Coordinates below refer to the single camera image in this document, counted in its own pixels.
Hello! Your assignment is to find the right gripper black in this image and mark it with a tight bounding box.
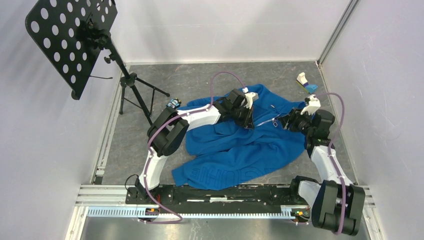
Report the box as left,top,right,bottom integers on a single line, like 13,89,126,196
277,107,314,136

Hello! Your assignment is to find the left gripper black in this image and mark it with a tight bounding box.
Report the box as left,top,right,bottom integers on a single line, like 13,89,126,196
230,103,254,130

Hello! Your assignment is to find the blue zip-up jacket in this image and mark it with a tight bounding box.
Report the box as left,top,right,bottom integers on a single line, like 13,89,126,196
171,84,305,190

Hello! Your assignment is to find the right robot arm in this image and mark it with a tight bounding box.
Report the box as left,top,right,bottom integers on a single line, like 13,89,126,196
278,108,366,236

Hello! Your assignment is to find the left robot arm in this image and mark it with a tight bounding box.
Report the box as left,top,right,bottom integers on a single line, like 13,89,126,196
135,87,259,204

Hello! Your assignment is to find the white blue toy block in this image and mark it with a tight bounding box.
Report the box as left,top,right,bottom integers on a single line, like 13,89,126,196
296,72,318,94

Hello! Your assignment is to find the small blue toy robot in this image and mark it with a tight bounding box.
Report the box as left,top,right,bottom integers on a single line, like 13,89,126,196
166,98,182,110

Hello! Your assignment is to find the black perforated music stand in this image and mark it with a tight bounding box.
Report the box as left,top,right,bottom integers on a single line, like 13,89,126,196
25,0,170,124

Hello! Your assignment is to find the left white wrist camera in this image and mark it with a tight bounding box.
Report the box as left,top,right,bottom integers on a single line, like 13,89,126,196
242,87,259,109

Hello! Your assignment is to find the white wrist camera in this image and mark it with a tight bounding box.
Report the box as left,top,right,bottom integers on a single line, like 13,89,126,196
300,94,321,116
242,87,259,109

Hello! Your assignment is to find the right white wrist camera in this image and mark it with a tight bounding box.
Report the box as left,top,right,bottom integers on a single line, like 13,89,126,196
300,94,321,116

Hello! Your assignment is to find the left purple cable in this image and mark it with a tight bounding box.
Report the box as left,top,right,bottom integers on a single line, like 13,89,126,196
137,71,247,225

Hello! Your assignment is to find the purple cable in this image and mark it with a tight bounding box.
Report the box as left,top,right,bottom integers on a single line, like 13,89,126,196
314,92,347,236
137,71,247,225

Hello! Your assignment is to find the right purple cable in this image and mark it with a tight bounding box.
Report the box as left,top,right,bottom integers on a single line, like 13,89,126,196
314,92,347,236

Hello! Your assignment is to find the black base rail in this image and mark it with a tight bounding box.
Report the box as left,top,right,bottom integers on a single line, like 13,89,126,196
125,184,313,216

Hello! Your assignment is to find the white toothed cable tray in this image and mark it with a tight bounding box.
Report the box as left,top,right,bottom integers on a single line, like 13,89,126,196
86,206,307,220

